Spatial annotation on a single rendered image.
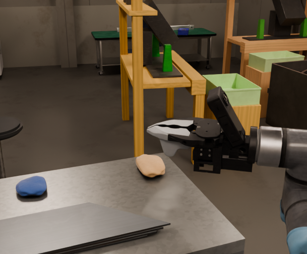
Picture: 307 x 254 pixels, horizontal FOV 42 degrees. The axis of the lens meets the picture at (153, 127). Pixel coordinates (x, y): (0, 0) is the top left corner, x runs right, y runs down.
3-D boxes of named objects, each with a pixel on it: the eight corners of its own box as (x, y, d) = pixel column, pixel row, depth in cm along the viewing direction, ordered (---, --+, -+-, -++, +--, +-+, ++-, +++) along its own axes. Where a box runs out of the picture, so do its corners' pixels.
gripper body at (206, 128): (189, 171, 78) (253, 178, 76) (190, 133, 74) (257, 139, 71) (194, 150, 85) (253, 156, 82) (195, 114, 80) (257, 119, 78)
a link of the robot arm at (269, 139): (283, 140, 70) (281, 119, 77) (256, 138, 71) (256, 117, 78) (278, 175, 74) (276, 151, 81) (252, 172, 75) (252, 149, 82)
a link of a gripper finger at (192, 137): (166, 144, 75) (213, 149, 74) (166, 137, 75) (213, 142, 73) (171, 132, 79) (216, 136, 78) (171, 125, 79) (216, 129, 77)
